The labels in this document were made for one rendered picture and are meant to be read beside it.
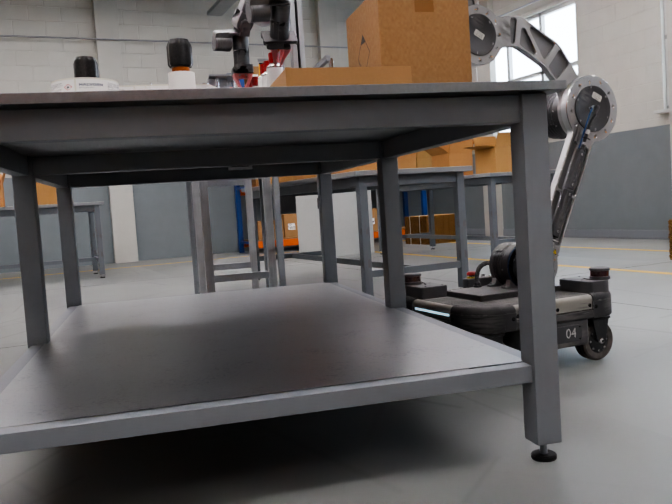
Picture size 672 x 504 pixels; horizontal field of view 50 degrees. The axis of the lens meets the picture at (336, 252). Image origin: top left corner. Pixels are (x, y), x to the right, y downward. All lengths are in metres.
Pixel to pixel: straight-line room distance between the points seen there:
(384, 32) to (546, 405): 0.96
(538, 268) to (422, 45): 0.63
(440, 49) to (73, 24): 8.73
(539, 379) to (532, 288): 0.20
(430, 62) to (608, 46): 7.09
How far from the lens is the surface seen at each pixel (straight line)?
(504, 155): 6.71
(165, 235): 10.17
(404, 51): 1.84
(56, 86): 2.36
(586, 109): 2.75
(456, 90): 1.50
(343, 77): 1.46
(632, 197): 8.56
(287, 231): 9.90
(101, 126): 1.41
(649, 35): 8.51
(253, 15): 2.13
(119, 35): 10.29
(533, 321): 1.61
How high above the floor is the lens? 0.60
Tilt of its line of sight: 4 degrees down
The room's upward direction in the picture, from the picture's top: 4 degrees counter-clockwise
